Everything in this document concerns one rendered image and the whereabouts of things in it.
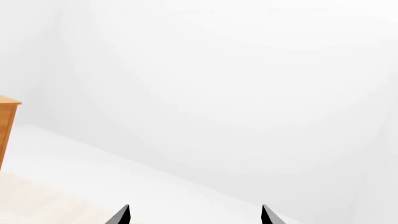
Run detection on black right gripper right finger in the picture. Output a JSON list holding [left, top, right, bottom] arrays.
[[261, 203, 287, 224]]

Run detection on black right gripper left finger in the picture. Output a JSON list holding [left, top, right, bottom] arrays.
[[104, 203, 131, 224]]

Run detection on light wooden cabinet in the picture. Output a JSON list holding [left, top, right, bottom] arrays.
[[0, 95, 22, 170]]

